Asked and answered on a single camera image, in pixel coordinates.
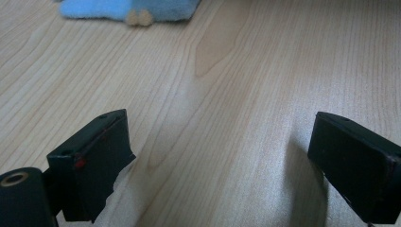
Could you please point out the blue glove with grey cuff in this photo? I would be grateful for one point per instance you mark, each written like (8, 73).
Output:
(104, 8)

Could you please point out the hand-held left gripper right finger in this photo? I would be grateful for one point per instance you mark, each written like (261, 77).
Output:
(356, 164)

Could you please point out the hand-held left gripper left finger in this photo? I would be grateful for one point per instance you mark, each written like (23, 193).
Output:
(91, 164)

